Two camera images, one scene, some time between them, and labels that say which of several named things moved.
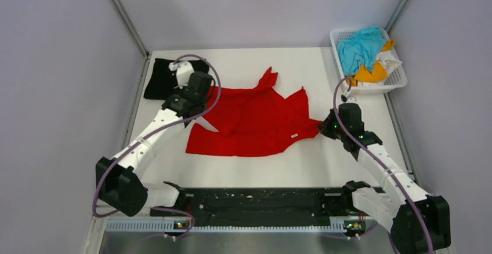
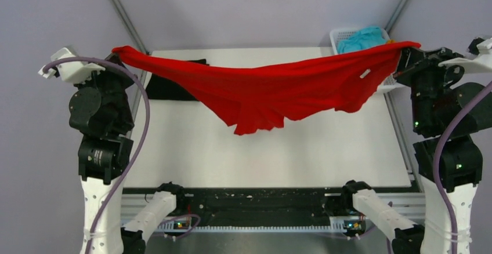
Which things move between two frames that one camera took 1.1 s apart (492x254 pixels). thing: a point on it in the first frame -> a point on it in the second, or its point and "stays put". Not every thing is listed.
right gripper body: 331,128 -> 424,73
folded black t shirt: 162,82 stays put
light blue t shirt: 362,47 stays put
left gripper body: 203,102 -> 111,79
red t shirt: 253,122 -> 254,95
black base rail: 260,204 stays put
